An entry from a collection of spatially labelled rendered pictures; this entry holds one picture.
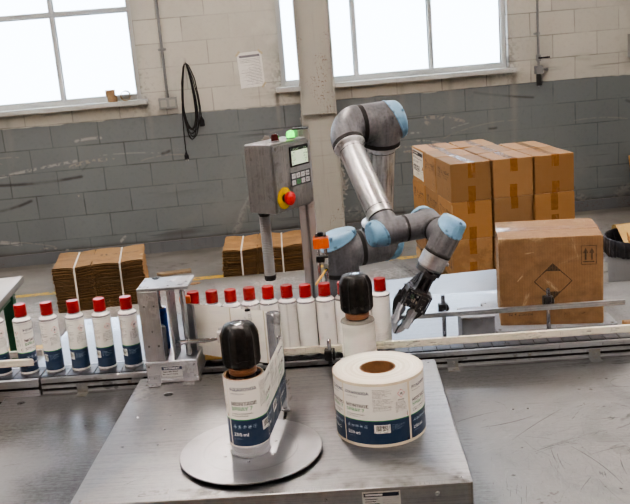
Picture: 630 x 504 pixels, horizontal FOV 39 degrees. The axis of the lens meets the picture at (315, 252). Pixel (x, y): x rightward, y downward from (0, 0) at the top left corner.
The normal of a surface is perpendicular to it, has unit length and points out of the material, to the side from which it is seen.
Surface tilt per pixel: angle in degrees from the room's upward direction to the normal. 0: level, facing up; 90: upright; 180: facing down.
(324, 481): 0
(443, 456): 0
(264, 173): 90
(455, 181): 90
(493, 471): 0
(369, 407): 90
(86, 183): 90
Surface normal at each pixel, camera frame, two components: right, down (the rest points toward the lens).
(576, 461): -0.08, -0.97
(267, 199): -0.59, 0.24
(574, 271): -0.15, 0.25
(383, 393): 0.09, 0.23
